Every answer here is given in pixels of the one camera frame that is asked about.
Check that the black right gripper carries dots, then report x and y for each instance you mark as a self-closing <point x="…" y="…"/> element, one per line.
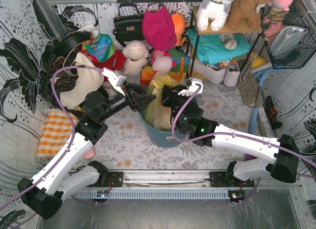
<point x="173" y="98"/>

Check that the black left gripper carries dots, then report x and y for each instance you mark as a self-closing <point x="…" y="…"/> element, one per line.
<point x="133" y="98"/>

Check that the yellow trash bag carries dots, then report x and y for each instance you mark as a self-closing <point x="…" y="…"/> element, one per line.
<point x="155" y="114"/>

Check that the teal trash bin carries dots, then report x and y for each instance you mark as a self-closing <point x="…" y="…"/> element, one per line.
<point x="162" y="139"/>

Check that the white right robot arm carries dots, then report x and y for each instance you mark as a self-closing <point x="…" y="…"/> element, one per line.
<point x="275" y="157"/>

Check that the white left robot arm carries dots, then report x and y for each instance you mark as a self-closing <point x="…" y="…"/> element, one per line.
<point x="66" y="152"/>

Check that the rainbow striped bag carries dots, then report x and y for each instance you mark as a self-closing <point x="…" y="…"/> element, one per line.
<point x="178" y="72"/>

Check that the cream canvas tote bag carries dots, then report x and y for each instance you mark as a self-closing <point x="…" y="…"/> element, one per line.
<point x="88" y="80"/>

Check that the magenta cloth bag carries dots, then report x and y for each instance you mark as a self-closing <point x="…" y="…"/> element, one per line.
<point x="158" y="29"/>

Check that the white fluffy plush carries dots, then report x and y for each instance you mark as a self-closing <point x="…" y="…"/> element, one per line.
<point x="136" y="54"/>

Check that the pink doll striped hat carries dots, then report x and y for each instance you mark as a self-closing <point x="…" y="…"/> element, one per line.
<point x="162" y="61"/>

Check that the white sneaker left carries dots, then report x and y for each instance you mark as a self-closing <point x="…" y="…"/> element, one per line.
<point x="204" y="72"/>

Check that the white sneaker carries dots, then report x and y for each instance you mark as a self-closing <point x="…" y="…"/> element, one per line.
<point x="204" y="72"/>
<point x="231" y="75"/>

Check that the colorful printed cloth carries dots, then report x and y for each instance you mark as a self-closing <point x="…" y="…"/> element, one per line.
<point x="99" y="49"/>

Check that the teal folded cloth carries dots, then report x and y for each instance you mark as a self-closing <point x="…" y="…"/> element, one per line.
<point x="211" y="49"/>

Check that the white sneaker right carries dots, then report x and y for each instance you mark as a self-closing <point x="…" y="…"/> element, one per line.
<point x="231" y="75"/>

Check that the black handbag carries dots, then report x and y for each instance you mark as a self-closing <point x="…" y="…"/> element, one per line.
<point x="129" y="27"/>

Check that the orange plush toy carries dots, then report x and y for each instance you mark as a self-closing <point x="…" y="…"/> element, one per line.
<point x="179" y="25"/>

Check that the beige chenille mop head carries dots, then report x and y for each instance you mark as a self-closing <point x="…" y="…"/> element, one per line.
<point x="248" y="86"/>

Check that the pink cylinder case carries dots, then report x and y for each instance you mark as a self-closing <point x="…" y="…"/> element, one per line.
<point x="89" y="154"/>

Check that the orange checkered towel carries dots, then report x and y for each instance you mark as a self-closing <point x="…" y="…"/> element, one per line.
<point x="56" y="131"/>

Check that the wooden shelf rack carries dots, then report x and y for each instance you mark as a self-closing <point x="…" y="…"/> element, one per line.
<point x="242" y="29"/>

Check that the black round hat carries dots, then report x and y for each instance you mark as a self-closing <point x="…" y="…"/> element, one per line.
<point x="63" y="47"/>

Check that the striped colourful sock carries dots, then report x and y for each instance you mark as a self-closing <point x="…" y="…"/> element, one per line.
<point x="249" y="157"/>

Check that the white plush dog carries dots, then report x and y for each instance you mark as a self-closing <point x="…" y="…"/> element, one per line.
<point x="213" y="14"/>

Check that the brown teddy bear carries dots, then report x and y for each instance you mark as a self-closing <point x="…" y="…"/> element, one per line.
<point x="247" y="10"/>

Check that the silver pouch in basket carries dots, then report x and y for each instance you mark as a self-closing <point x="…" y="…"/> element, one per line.
<point x="287" y="39"/>

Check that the pink plush toy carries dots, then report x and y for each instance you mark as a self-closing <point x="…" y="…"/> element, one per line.
<point x="278" y="9"/>

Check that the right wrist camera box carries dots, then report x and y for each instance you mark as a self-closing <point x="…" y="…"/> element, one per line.
<point x="194" y="85"/>

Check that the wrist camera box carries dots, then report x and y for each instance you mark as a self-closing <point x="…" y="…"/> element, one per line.
<point x="194" y="85"/>
<point x="116" y="79"/>

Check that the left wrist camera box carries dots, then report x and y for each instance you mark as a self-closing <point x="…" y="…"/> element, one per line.
<point x="116" y="79"/>

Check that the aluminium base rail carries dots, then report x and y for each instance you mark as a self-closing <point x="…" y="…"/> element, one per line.
<point x="154" y="184"/>

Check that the black wire basket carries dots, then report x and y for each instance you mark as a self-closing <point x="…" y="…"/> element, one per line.
<point x="302" y="53"/>

